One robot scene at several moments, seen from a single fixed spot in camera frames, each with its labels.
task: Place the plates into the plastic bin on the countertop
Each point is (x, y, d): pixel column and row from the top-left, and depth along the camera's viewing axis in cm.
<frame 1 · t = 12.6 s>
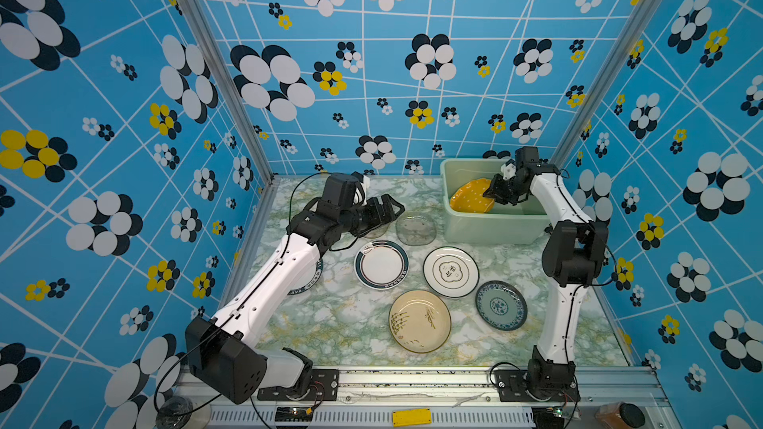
left hand: (398, 210, 73), fingers open
right hand: (490, 192, 99), fingers closed
light green plastic bin: (518, 216, 91), point 16 cm above the table
yellow polka dot plate: (469, 197, 107), point 7 cm above the table
green rimmed white plate: (381, 265, 96), on the table
white black rimmed plate: (450, 272, 95), on the table
beige bamboo pattern plate: (419, 322, 86), on the table
blue patterned plate: (502, 305, 88), on the table
greenish clear glass plate: (415, 227, 106), on the table

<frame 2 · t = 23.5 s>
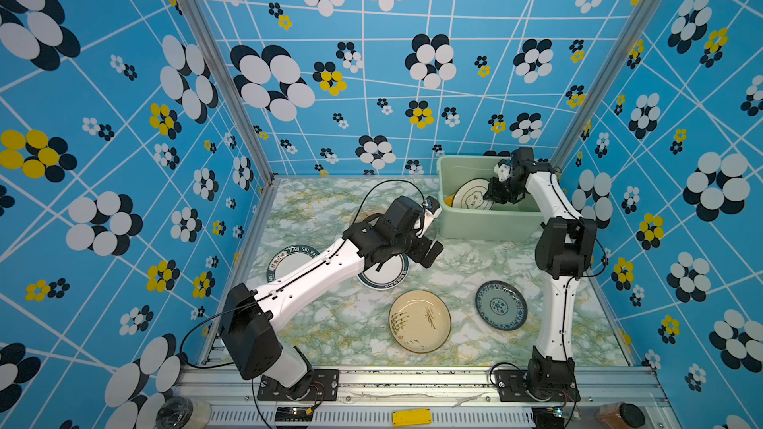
left hand: (433, 236, 76), fingers open
right hand: (491, 195, 103), fingers closed
white black rimmed plate: (470, 195, 109), point 6 cm above the table
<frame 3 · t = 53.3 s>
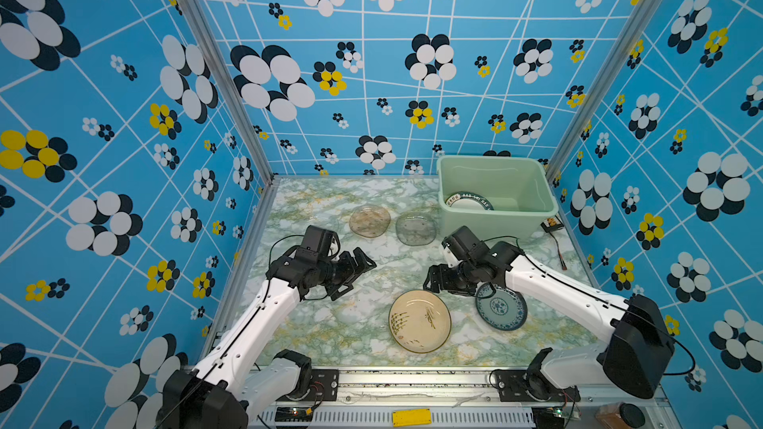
left hand: (371, 271, 77), fingers open
right hand: (437, 287, 79), fingers open
green rimmed plate: (464, 200, 110), point 4 cm above the table
brownish clear glass plate: (370, 221, 108), on the table
small black orange device: (552, 224, 106), on the table
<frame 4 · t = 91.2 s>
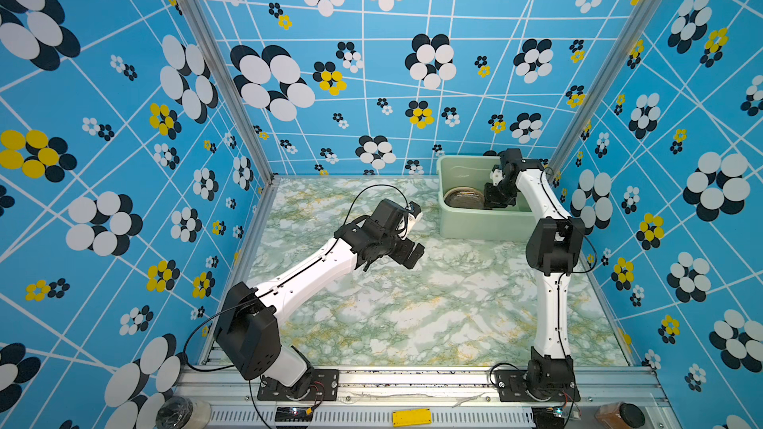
left hand: (414, 240, 80), fingers open
right hand: (492, 202, 103), fingers closed
brownish clear glass plate: (464, 197, 110), point 5 cm above the table
